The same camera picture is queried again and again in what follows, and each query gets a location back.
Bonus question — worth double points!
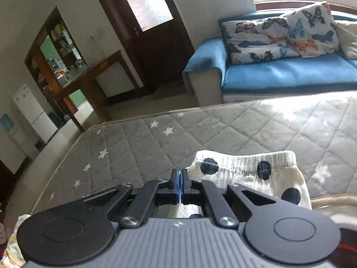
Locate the square butterfly print pillow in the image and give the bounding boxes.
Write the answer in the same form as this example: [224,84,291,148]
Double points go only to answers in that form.
[282,1,339,58]

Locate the grey quilted star table cover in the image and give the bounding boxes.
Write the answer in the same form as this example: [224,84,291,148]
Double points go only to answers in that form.
[32,91,356,213]

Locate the round black induction cooktop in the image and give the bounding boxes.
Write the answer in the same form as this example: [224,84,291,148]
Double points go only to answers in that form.
[331,228,357,268]

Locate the wooden shelf cabinet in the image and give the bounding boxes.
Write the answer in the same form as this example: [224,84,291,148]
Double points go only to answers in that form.
[24,8,88,119]

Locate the beige cushion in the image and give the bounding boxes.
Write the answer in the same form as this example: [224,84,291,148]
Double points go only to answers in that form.
[335,20,357,59]

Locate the dark wooden door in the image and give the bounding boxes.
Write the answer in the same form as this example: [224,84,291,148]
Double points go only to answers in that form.
[99,0,194,92]

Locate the wooden counter table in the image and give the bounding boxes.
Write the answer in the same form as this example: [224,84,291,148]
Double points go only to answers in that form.
[53,50,140,133]

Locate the water dispenser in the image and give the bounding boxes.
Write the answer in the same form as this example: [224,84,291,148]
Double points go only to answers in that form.
[1,113,39,160]

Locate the long butterfly print pillow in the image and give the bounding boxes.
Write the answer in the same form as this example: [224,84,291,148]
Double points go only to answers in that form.
[221,17,299,65]

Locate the blue covered sofa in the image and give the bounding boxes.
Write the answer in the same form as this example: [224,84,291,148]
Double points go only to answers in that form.
[183,9,356,106]

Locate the white polka dot garment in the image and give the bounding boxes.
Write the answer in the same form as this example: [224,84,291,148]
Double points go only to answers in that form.
[167,149,313,220]

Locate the pastel patterned garment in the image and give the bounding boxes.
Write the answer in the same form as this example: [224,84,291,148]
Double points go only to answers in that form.
[1,214,31,268]

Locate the white refrigerator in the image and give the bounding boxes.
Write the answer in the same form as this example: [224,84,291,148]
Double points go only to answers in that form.
[12,84,58,144]

